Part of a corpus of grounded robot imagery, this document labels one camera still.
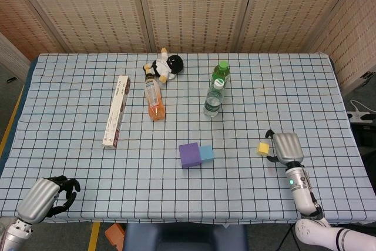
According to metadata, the robot right hand silver black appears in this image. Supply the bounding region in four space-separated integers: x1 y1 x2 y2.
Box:
265 129 305 164

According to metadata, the robot left hand silver black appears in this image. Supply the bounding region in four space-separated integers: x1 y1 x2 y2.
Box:
16 175 81 224

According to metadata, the blue cube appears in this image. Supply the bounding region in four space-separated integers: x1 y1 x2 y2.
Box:
199 145 214 163

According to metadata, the large purple foam cube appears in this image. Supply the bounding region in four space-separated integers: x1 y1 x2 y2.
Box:
178 142 202 169

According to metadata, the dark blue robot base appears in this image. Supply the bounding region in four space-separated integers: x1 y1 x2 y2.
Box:
123 223 247 251

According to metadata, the light blue checked tablecloth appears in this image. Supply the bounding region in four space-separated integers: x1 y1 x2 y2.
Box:
0 52 376 225

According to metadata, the white power strip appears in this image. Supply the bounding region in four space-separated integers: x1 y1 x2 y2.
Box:
347 111 371 123

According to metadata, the dark bag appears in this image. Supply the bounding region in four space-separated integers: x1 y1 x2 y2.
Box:
351 121 376 148

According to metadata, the orange box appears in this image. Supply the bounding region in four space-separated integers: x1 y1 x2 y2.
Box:
105 223 126 249

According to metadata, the clear water bottle green label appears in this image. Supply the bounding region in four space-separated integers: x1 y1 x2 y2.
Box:
203 78 226 118

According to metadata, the green tea bottle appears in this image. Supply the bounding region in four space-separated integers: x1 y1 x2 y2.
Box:
211 60 230 87

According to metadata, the long white cardboard box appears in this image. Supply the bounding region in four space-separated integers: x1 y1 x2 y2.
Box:
102 75 132 148

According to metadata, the black and white plush toy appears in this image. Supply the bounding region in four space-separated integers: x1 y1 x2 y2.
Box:
143 47 184 83

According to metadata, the orange drink bottle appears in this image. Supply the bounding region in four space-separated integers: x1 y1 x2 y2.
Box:
143 73 166 122

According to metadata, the woven folding screen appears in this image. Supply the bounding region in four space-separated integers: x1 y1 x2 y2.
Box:
0 0 376 87

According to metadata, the white power cable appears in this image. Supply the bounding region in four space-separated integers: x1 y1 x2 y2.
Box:
351 100 368 113

